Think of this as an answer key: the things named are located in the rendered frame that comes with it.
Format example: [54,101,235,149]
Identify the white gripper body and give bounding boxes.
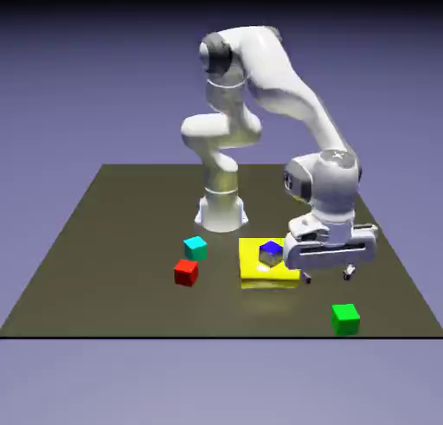
[282,222,379,272]

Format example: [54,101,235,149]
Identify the small blue cube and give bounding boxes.
[258,240,286,268]

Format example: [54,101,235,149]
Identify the small green cube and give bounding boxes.
[330,303,361,337]

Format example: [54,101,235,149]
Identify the small cyan cube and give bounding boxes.
[183,235,209,261]

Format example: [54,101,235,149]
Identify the small red cube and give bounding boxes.
[173,259,199,288]

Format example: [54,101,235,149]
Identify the large yellow box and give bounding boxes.
[238,237,301,290]

